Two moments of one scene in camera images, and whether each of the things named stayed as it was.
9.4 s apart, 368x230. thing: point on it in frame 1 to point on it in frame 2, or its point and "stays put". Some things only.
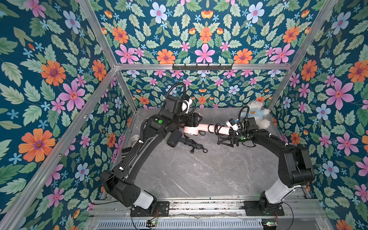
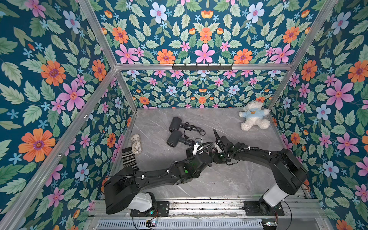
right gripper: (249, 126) to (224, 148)
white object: (233, 123) to (219, 146)
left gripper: (189, 116) to (210, 159)
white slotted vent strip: (181, 224) stays put
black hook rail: (202, 67) stays put
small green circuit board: (151, 223) stays put
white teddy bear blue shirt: (254, 109) stays put
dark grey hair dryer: (175, 138) stays put
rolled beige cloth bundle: (134, 139) stays put
